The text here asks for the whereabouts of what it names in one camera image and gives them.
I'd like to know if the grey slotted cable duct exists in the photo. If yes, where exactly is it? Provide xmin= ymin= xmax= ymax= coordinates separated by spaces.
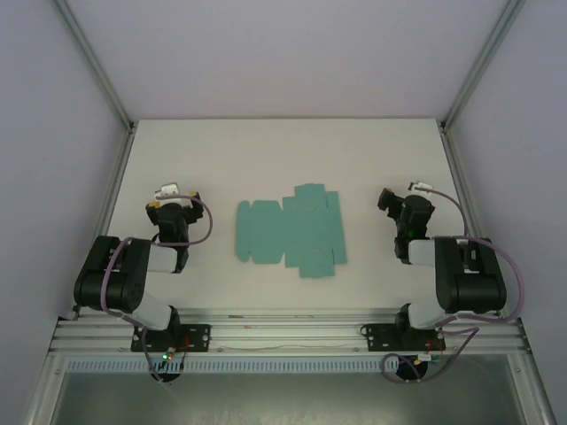
xmin=66 ymin=359 xmax=400 ymax=373

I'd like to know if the aluminium mounting rail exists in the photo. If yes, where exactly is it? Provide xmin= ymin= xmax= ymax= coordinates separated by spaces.
xmin=48 ymin=309 xmax=531 ymax=355

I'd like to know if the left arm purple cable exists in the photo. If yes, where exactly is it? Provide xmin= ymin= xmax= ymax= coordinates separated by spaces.
xmin=99 ymin=197 xmax=214 ymax=386

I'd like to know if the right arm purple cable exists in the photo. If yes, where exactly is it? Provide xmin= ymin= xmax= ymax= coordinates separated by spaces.
xmin=381 ymin=185 xmax=524 ymax=384

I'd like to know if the aluminium frame post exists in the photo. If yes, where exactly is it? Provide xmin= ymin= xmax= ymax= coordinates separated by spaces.
xmin=438 ymin=0 xmax=528 ymax=132
xmin=55 ymin=0 xmax=136 ymax=132

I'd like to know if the teal corrugated cardboard box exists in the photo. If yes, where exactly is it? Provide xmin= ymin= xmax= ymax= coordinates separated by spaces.
xmin=234 ymin=183 xmax=348 ymax=279

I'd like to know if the black round cable grommet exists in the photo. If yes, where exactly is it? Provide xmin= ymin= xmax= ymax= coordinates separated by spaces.
xmin=150 ymin=369 xmax=183 ymax=385
xmin=395 ymin=353 xmax=429 ymax=384

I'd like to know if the aluminium table side rail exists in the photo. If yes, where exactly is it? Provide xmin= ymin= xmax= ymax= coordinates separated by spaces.
xmin=70 ymin=126 xmax=136 ymax=322
xmin=438 ymin=123 xmax=524 ymax=320

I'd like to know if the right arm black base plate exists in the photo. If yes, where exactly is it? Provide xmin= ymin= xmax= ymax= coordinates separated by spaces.
xmin=361 ymin=323 xmax=447 ymax=353

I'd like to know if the grey metal sheet panel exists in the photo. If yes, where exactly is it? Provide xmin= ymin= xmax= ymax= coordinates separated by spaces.
xmin=24 ymin=353 xmax=559 ymax=425

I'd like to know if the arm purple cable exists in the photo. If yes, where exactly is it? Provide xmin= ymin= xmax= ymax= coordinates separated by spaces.
xmin=99 ymin=197 xmax=214 ymax=386
xmin=381 ymin=185 xmax=524 ymax=384

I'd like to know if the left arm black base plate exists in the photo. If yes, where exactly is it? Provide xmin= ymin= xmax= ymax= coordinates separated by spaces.
xmin=130 ymin=323 xmax=212 ymax=353

